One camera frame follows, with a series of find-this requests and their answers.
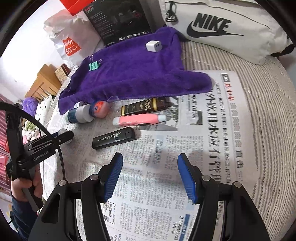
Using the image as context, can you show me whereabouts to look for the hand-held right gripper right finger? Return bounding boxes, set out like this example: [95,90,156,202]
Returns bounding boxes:
[177,153,271,241]

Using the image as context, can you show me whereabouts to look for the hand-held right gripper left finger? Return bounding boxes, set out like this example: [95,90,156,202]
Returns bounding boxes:
[28,152,124,241]

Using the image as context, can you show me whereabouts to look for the blue and white bottle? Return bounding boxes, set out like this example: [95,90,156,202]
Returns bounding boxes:
[65,104,94,125]

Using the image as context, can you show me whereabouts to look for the black stick with silver script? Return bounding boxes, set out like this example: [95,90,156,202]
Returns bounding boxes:
[92,127,135,150]

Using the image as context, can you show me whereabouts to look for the pink and white tube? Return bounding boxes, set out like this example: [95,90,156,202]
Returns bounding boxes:
[112,113,167,127]

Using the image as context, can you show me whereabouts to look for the white charger plug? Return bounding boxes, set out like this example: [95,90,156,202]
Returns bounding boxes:
[146,40,163,53]

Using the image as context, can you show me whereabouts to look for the person's left forearm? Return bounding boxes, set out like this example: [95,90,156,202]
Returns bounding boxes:
[10,196,39,233]

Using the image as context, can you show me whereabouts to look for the person's left hand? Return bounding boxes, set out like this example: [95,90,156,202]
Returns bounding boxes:
[10,167,43,202]

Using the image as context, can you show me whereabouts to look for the white dotted cloth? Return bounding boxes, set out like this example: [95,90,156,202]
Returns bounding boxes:
[35,96,55,123]

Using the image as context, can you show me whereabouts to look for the newspaper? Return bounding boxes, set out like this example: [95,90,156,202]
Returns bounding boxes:
[45,70,266,241]

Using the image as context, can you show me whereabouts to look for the purple fluffy cushion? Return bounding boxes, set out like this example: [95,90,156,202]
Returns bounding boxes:
[22,97,38,118]

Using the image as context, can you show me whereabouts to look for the pink storage drawers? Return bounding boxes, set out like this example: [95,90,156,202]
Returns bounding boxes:
[0,109,14,186]

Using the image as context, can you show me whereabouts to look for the wooden furniture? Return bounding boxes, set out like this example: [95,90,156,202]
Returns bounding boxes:
[24,64,63,101]

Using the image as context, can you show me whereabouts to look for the small orange jar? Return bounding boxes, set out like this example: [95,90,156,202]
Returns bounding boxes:
[90,101,109,119]

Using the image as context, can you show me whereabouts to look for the brown and black bottle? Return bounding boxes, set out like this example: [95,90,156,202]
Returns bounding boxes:
[120,97,173,116]

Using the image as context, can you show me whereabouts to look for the green binder clip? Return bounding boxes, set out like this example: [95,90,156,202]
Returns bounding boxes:
[88,55,103,71]

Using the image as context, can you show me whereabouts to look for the striped bed sheet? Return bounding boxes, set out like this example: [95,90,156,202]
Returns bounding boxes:
[180,42,296,241]

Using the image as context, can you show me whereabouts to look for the white shopping bag red logo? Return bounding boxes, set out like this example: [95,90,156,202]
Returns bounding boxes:
[44,9,104,69]

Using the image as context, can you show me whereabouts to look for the purple towel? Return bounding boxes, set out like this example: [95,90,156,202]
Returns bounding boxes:
[58,27,213,115]

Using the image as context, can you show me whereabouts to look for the black headset box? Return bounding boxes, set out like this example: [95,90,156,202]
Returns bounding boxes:
[83,0,153,48]

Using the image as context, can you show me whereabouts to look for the red box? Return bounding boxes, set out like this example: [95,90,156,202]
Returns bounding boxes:
[60,0,96,16]

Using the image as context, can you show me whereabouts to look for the white waist bag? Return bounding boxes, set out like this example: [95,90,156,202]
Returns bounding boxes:
[158,0,295,65]

